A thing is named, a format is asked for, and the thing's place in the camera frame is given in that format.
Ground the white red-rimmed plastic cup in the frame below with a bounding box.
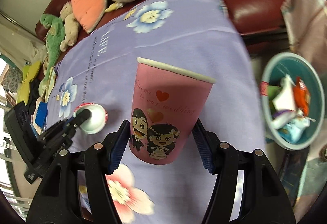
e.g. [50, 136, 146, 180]
[73, 103, 108, 134]

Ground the light blue snack packet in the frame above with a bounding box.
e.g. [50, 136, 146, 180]
[278, 117, 316, 144]

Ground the pink wedding paper cup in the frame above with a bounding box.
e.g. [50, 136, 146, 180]
[130, 57, 216, 165]

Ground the white paper napkin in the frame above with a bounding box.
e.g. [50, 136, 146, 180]
[272, 74, 297, 112]

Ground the orange snack wrapper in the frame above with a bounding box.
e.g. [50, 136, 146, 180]
[293, 77, 311, 116]

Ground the teal round trash bin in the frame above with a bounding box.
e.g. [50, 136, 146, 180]
[261, 52, 325, 150]

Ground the blue fabric item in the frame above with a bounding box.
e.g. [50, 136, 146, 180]
[35, 102, 48, 128]

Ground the yellow plush toy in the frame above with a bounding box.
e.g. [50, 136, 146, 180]
[17, 60, 41, 105]

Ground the beige bear plush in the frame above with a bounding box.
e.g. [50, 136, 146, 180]
[60, 2, 80, 52]

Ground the green dinosaur plush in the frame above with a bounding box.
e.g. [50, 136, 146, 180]
[38, 14, 65, 97]

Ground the purple floral tablecloth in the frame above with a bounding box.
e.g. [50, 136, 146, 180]
[47, 0, 265, 223]

